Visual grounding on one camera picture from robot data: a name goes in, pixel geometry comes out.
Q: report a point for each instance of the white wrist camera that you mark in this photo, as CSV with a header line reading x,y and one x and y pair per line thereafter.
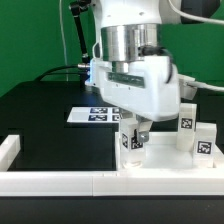
x,y
186,92

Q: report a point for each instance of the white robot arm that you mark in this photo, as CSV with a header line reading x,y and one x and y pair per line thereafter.
x,y
128,30

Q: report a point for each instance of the white square tabletop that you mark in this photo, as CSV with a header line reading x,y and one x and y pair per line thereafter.
x,y
161,153

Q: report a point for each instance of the white marker base sheet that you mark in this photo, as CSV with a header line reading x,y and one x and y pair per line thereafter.
x,y
94,115

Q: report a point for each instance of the white U-shaped fence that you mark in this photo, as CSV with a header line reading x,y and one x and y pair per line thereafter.
x,y
124,182

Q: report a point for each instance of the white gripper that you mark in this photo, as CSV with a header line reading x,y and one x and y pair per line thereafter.
x,y
149,89

